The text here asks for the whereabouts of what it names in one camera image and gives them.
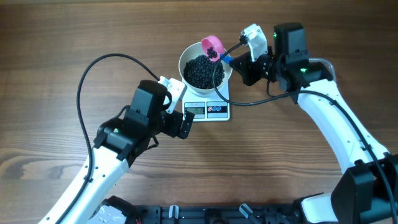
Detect black camera cable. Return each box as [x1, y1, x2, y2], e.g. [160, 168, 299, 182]
[212, 42, 398, 224]
[54, 53, 161, 224]

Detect clear plastic container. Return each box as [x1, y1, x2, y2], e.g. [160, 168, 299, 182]
[309, 58, 336, 82]

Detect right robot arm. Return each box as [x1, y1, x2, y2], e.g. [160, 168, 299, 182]
[230, 22, 397, 223]

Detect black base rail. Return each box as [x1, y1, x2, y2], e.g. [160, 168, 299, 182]
[93, 195, 312, 224]

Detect right black camera cable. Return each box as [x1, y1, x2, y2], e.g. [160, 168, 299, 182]
[212, 42, 398, 224]

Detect left black camera cable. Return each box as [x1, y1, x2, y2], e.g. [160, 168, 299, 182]
[54, 53, 161, 224]

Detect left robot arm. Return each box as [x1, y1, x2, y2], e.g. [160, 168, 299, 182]
[41, 77, 193, 223]

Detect pink scoop with blue handle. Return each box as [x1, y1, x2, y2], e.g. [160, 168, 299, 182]
[201, 35, 233, 65]

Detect black beans in bowl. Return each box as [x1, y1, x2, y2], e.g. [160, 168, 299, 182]
[183, 55, 225, 90]

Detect white bowl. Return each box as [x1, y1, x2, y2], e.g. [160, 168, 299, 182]
[178, 42, 233, 91]

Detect black beans in scoop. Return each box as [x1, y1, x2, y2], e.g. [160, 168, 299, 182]
[206, 47, 218, 59]

